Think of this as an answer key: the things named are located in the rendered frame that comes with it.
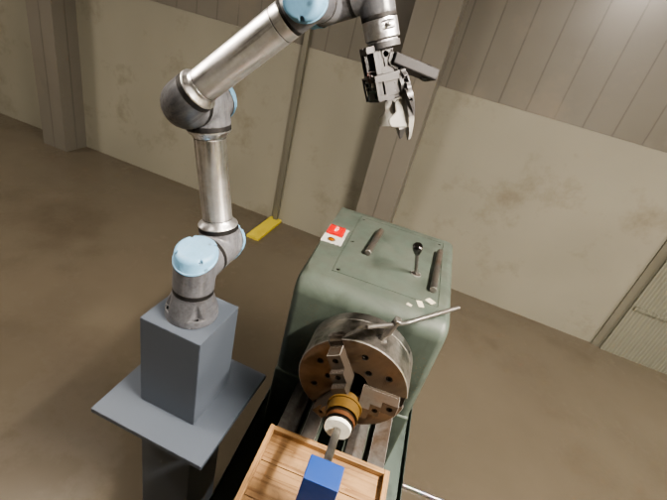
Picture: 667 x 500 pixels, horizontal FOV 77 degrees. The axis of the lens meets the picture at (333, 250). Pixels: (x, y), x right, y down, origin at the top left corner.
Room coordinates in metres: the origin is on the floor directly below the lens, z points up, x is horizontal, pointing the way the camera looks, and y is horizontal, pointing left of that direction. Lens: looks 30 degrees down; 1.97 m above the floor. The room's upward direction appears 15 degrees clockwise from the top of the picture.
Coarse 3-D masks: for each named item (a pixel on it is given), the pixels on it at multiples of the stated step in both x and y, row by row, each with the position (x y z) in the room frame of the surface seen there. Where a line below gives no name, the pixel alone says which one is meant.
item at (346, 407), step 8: (336, 400) 0.74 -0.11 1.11; (344, 400) 0.74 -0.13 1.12; (352, 400) 0.74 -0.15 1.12; (328, 408) 0.72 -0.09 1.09; (336, 408) 0.72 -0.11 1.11; (344, 408) 0.72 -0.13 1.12; (352, 408) 0.72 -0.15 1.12; (360, 408) 0.74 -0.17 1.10; (328, 416) 0.70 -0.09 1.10; (336, 416) 0.69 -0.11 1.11; (344, 416) 0.69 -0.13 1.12; (352, 416) 0.71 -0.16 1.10; (352, 424) 0.69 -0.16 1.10
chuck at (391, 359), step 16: (336, 320) 0.93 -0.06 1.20; (352, 320) 0.92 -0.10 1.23; (320, 336) 0.88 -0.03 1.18; (352, 336) 0.85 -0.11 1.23; (368, 336) 0.86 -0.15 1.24; (320, 352) 0.85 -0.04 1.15; (352, 352) 0.83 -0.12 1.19; (368, 352) 0.83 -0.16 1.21; (384, 352) 0.83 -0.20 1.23; (400, 352) 0.87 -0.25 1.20; (304, 368) 0.85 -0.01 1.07; (320, 368) 0.84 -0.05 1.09; (352, 368) 0.83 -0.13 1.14; (368, 368) 0.83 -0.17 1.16; (384, 368) 0.82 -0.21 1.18; (400, 368) 0.82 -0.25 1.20; (304, 384) 0.85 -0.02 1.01; (320, 384) 0.84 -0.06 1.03; (352, 384) 0.87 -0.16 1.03; (368, 384) 0.82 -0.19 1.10; (384, 384) 0.82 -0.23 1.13; (400, 384) 0.81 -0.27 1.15; (368, 416) 0.82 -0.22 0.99; (384, 416) 0.81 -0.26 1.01
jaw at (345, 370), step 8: (336, 336) 0.86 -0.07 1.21; (336, 344) 0.84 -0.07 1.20; (328, 352) 0.82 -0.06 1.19; (336, 352) 0.81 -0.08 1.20; (344, 352) 0.83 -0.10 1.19; (336, 360) 0.80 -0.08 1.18; (344, 360) 0.81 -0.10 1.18; (336, 368) 0.80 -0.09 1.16; (344, 368) 0.80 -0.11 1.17; (336, 376) 0.78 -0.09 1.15; (344, 376) 0.78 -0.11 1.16; (352, 376) 0.82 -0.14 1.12; (336, 384) 0.77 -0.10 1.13; (344, 384) 0.77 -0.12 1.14; (336, 392) 0.76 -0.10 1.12; (344, 392) 0.75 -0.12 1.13
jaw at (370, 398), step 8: (360, 392) 0.82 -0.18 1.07; (368, 392) 0.80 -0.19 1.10; (376, 392) 0.81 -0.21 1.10; (384, 392) 0.81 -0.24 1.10; (360, 400) 0.77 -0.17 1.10; (368, 400) 0.77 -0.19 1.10; (376, 400) 0.78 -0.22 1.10; (384, 400) 0.79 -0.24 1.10; (392, 400) 0.79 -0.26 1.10; (400, 400) 0.81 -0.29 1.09; (368, 408) 0.75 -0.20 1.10; (376, 408) 0.76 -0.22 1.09; (384, 408) 0.78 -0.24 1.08; (392, 408) 0.77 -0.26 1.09; (360, 416) 0.74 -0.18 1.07; (376, 416) 0.76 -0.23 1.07; (392, 416) 0.77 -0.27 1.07
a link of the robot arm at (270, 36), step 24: (288, 0) 0.85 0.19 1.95; (312, 0) 0.84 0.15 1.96; (264, 24) 0.88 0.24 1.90; (288, 24) 0.87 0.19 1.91; (312, 24) 0.89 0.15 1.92; (240, 48) 0.88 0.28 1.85; (264, 48) 0.88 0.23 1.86; (192, 72) 0.91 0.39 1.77; (216, 72) 0.89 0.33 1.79; (240, 72) 0.90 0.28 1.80; (168, 96) 0.90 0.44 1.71; (192, 96) 0.89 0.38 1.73; (216, 96) 0.92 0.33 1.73; (192, 120) 0.92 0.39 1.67
